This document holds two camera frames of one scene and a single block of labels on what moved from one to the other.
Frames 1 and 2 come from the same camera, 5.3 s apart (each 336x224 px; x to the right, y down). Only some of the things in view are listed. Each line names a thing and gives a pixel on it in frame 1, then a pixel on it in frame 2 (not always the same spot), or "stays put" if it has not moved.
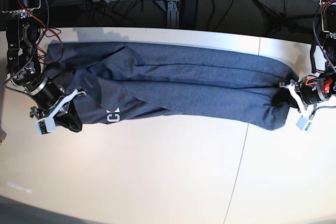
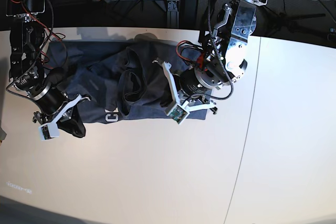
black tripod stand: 279,19 stays put
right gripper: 313,89 to 191,89
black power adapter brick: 188,10 stays put
